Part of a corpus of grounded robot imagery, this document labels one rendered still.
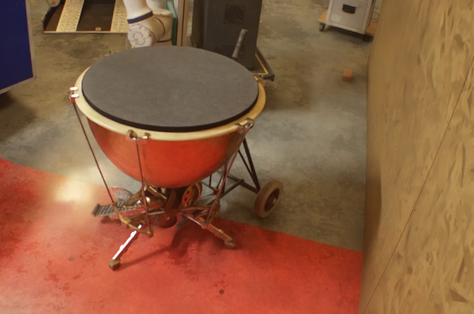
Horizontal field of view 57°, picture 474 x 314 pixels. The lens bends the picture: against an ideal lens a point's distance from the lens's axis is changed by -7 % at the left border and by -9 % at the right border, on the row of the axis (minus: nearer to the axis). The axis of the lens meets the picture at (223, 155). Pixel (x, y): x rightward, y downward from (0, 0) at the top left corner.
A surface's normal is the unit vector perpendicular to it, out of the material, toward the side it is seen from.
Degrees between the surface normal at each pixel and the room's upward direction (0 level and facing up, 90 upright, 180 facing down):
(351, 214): 0
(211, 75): 0
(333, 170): 0
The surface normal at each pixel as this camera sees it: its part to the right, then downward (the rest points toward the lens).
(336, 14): -0.40, 0.50
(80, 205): 0.10, -0.81
